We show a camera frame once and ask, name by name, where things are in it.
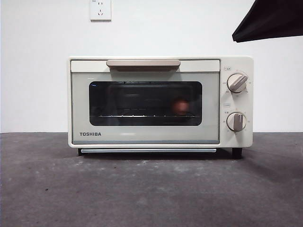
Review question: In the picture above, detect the brown egg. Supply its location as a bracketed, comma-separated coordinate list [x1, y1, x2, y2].
[170, 96, 190, 116]

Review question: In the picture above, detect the glass oven door with handle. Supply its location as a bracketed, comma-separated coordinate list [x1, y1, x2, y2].
[71, 59, 221, 144]

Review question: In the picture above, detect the cream oven knob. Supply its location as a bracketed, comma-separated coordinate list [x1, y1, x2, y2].
[226, 112, 247, 132]
[226, 73, 248, 93]

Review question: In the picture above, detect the cream Toshiba toaster oven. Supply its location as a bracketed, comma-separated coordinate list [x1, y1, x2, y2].
[67, 55, 254, 158]

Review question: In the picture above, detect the metal crumb tray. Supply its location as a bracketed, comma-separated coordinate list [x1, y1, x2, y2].
[80, 148, 217, 153]

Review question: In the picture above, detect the metal wire oven rack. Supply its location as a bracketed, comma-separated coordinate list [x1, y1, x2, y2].
[98, 114, 197, 118]

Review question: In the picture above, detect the white wall socket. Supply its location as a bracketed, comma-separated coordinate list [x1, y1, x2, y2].
[89, 0, 112, 22]

